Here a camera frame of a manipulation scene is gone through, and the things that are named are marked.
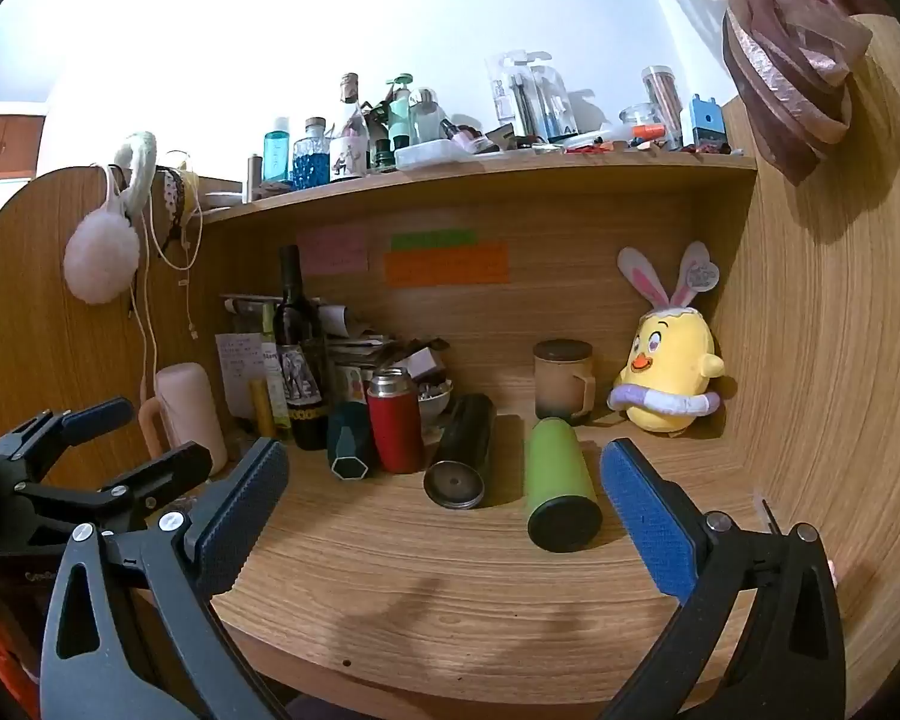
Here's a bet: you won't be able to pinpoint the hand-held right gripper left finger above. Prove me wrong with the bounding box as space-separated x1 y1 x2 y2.
39 436 292 720

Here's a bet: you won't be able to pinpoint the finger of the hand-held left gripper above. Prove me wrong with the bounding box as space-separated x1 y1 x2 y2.
0 397 136 492
11 441 214 537

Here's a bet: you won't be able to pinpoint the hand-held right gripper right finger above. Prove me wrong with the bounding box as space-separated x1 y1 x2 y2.
598 437 848 720

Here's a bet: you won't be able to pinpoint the green cup with black base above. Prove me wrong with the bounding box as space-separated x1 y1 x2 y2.
523 417 604 554

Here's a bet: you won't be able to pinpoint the dark teal hexagonal cup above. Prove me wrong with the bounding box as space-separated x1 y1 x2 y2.
326 400 380 482

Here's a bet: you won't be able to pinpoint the pink mug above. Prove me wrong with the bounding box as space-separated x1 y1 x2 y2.
138 362 230 477

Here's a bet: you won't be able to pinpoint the yellow tube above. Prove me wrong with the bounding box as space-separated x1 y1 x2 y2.
249 379 277 440

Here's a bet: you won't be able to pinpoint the white paper note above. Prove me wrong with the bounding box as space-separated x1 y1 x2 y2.
215 332 265 419

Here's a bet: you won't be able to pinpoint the yellow chick plush toy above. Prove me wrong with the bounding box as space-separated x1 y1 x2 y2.
607 241 726 436

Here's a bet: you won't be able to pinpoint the dark wine bottle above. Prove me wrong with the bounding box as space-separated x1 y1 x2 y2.
273 244 331 452

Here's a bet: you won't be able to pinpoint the brown ceramic mug with lid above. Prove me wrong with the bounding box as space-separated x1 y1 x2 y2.
532 339 596 422

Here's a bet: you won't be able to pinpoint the white fluffy earmuffs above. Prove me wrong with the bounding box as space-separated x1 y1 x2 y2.
62 131 158 306

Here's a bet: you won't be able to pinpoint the red thermos flask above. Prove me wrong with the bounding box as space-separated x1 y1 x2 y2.
365 367 424 475

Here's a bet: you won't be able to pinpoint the pile of papers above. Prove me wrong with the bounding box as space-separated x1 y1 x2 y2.
221 292 451 400

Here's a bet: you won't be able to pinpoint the small metal bowl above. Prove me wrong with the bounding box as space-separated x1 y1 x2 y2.
418 377 455 425

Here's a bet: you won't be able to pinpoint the patterned headband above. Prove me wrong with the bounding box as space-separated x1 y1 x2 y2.
156 163 205 250

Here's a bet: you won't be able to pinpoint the pink sticky note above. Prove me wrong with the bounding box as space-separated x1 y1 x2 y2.
298 225 370 276

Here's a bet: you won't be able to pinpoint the brown wooden cabinet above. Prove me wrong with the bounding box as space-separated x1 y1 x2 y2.
0 100 50 185

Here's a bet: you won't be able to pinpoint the teal blue bottle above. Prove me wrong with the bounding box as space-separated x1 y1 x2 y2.
263 117 293 183

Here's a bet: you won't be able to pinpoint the orange sticky note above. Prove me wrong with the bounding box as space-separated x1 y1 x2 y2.
384 242 511 287

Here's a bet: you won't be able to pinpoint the wooden desk hutch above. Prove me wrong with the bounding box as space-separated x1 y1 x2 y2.
0 11 900 720

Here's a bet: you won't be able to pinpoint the bottle with blue beads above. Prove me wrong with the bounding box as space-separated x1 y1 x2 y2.
292 116 332 191

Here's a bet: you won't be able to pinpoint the green sticky note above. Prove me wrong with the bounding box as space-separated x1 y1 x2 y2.
390 229 478 250

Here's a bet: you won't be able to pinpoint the tall clear labelled bottle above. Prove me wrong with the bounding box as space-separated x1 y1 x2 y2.
329 73 371 182

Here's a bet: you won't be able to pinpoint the short glass jar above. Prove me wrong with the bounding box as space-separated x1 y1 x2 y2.
618 103 665 148

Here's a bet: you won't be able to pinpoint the blue pencil sharpener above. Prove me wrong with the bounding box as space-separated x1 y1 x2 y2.
688 93 725 152

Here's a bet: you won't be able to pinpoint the white plastic tray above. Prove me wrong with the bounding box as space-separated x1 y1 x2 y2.
393 138 476 172

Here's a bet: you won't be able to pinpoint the mint green bottle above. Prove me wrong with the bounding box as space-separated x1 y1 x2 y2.
385 74 416 155

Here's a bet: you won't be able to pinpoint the tall clear jar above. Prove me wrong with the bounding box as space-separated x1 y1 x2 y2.
640 65 684 152

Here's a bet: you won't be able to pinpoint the pink nail polish bottle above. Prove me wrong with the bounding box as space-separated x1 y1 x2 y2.
440 118 490 155

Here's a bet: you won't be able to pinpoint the clear blister pack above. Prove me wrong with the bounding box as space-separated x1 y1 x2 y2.
485 50 552 128
529 64 580 143

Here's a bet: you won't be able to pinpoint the clear glass bottle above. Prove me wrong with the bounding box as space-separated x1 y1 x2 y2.
409 88 444 146

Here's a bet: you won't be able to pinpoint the pink brown curtain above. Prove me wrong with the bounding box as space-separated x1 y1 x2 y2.
596 0 900 187

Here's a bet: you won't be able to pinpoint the white cable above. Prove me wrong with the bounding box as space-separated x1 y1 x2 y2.
129 165 205 410

